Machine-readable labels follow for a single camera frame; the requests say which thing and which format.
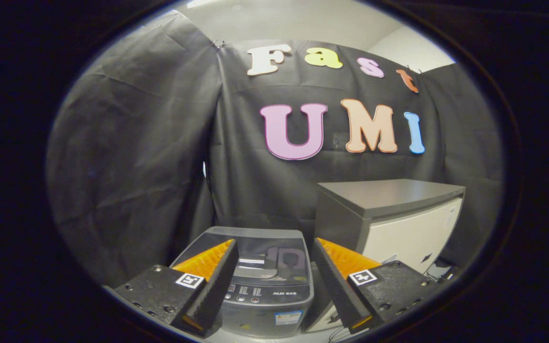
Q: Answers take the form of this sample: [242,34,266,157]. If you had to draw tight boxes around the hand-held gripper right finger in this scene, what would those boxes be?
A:
[314,237,439,334]

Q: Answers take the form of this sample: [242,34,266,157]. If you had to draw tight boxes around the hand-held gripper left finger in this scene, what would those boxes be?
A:
[105,238,240,339]

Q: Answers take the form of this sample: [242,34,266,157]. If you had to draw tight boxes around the grey washing machine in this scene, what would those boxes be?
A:
[170,227,315,339]

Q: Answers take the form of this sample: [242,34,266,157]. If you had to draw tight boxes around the beige cabinet with dark top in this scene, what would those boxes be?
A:
[303,179,467,333]

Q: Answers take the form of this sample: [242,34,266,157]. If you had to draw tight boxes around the black backdrop cloth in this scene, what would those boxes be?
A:
[46,10,504,286]

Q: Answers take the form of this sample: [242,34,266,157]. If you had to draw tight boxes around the black floor cables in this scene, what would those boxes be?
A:
[327,325,357,343]

